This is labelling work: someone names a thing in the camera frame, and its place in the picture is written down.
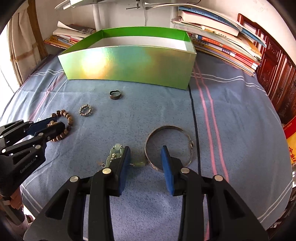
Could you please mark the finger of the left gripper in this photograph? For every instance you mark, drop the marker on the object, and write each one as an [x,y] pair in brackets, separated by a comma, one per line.
[11,133]
[37,142]

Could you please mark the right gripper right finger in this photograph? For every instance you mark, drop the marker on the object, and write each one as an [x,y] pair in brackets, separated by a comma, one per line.
[229,216]

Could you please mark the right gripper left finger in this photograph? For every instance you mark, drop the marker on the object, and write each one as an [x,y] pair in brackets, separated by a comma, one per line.
[63,216]

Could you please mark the green jade pendant ornament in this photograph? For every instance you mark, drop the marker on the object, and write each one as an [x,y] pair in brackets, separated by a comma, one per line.
[117,151]

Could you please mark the beige curtain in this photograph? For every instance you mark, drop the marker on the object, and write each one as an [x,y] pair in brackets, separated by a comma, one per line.
[26,45]

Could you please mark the silver bangle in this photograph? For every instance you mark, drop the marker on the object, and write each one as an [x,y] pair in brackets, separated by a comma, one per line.
[178,141]

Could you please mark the blue striped bedsheet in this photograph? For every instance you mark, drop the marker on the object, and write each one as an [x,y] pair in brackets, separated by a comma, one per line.
[236,131]

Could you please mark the red yellow box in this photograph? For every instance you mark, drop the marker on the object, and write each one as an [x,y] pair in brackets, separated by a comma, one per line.
[289,130]

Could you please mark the left stack of books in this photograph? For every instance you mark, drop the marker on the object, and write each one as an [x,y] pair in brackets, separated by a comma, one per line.
[65,36]

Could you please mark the stack of books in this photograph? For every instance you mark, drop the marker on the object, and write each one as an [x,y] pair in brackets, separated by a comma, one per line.
[65,36]
[215,34]

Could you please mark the green holographic cardboard box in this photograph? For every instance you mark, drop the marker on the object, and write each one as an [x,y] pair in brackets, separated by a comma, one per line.
[150,55]

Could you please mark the dark red wooden headboard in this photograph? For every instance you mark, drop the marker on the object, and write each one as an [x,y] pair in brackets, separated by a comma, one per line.
[276,73]

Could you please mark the right stack of books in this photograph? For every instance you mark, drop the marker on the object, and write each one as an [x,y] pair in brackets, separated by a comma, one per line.
[215,34]

